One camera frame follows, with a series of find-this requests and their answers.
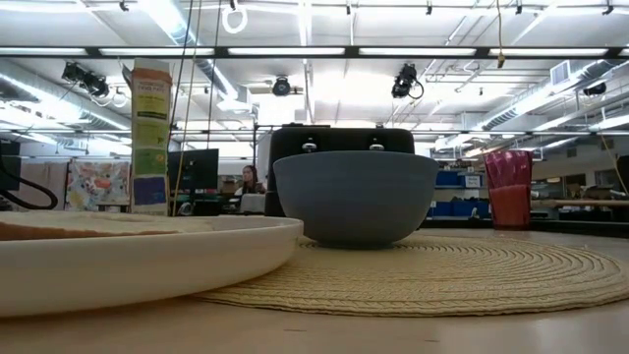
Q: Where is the grey ceramic bowl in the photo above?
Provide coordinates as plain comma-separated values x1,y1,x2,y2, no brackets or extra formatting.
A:
272,149,440,251

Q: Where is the round woven straw placemat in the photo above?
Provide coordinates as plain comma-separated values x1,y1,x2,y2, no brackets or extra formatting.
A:
194,230,629,319

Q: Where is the Panda Puffs cereal box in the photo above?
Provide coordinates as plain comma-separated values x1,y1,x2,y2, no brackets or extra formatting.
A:
130,57,174,216

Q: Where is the white ceramic plate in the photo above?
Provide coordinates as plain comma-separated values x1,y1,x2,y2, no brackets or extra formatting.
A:
0,211,305,319

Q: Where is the red translucent plastic cup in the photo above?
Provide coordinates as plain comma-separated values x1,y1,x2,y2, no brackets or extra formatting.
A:
483,149,535,231

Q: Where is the toast slice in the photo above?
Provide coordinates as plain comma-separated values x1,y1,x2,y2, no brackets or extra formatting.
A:
0,210,215,242

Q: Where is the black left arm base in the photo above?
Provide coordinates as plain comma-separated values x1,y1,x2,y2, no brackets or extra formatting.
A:
0,140,22,194

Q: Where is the black four-slot toaster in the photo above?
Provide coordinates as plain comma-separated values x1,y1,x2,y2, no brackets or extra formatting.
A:
263,125,417,218

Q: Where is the person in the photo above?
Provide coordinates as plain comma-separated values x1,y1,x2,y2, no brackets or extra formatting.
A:
234,164,268,197

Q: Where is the black computer monitor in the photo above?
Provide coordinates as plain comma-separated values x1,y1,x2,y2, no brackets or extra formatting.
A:
167,147,221,192

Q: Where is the black overhead light bar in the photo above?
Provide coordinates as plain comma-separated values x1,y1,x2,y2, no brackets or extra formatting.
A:
0,45,629,60

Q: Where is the blue storage bin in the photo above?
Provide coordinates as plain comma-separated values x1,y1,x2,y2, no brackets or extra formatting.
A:
426,199,488,218
434,169,486,189

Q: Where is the floral patterned cloth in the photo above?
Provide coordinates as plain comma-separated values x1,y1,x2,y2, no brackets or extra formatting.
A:
65,159,133,212

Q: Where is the wooden workbench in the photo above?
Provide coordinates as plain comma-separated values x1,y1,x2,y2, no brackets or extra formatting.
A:
533,198,629,208

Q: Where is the pink fabric panel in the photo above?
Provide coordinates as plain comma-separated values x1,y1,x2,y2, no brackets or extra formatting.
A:
19,161,68,211

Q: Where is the yellow hanging cord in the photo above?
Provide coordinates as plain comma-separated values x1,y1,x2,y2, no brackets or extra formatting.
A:
171,0,203,217
495,0,507,69

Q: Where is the black hanging cable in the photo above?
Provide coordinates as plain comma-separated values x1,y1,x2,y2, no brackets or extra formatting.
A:
205,0,223,149
169,0,196,147

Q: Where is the white hanging ring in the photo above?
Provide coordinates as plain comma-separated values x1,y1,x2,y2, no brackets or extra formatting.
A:
220,3,249,35

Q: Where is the silver ventilation duct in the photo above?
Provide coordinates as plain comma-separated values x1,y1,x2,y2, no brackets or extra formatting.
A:
0,58,132,132
479,58,629,133

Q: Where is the thick black looped cable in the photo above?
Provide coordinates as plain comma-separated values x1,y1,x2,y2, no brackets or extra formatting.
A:
0,156,60,211

